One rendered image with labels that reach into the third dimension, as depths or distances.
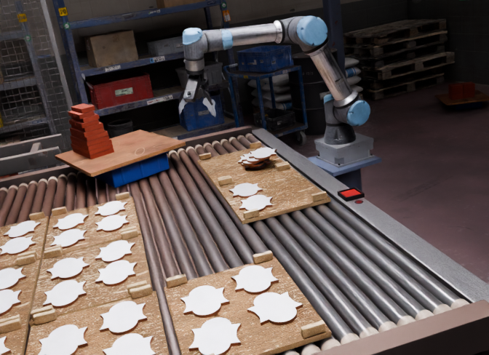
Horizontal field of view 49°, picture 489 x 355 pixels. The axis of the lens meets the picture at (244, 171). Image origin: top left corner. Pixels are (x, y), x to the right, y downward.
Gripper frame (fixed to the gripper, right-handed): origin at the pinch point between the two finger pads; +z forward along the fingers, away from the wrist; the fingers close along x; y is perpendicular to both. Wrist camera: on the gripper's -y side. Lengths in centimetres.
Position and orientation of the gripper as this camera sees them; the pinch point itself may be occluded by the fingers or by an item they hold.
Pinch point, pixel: (196, 116)
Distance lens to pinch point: 219.7
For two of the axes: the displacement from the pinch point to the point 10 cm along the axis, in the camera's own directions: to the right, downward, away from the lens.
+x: -9.7, -1.0, 2.1
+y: 2.3, -5.2, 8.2
